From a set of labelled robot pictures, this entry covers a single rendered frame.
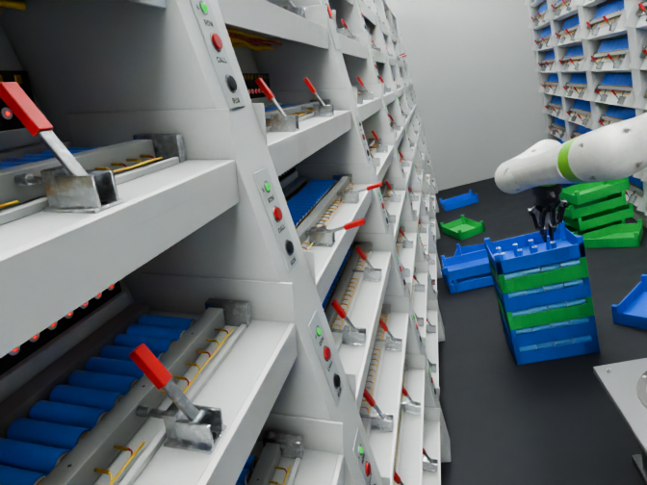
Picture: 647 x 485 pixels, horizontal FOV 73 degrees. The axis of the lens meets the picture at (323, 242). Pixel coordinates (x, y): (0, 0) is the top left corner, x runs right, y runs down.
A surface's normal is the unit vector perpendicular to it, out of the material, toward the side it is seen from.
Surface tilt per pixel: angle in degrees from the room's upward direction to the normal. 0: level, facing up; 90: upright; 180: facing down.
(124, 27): 90
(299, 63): 90
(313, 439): 90
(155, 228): 106
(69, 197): 90
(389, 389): 15
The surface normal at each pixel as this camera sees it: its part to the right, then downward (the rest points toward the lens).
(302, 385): -0.23, 0.35
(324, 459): -0.04, -0.94
